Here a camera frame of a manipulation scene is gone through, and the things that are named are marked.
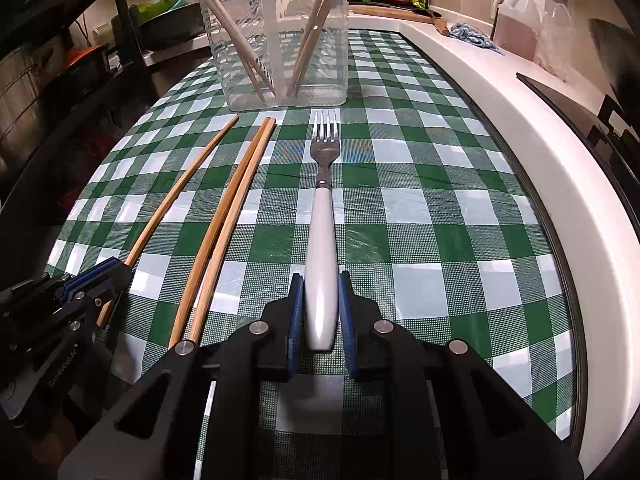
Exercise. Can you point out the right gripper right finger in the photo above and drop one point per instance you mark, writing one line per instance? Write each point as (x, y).
(445, 413)

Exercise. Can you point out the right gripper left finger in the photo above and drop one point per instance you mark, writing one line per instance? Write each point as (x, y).
(197, 407)

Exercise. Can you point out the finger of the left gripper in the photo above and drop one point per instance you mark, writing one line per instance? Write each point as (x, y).
(98, 298)
(87, 277)

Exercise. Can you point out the white handled fork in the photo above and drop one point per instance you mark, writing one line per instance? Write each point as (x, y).
(321, 269)

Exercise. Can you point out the white striped spoon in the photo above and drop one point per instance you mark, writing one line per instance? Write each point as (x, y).
(250, 61)

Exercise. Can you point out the green checkered tablecloth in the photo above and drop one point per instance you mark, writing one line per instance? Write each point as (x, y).
(432, 221)

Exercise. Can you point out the black shelf unit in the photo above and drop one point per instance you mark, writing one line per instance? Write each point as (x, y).
(68, 70)

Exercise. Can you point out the black cooking pot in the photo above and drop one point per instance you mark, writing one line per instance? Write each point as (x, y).
(171, 28)

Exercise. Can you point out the green and blue basins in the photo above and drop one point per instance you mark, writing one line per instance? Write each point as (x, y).
(144, 12)

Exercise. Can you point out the clear plastic utensil holder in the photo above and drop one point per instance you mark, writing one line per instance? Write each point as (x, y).
(274, 28)

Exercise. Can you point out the black gas stove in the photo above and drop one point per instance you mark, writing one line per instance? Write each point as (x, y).
(616, 154)

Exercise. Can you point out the clear plastic bag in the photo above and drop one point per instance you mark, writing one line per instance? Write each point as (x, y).
(554, 41)

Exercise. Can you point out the blue rag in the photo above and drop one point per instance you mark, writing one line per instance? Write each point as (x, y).
(471, 35)

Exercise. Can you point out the round wooden cutting board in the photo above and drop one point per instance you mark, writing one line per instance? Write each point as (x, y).
(414, 15)

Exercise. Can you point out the plastic oil jug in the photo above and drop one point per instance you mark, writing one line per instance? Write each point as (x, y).
(517, 26)

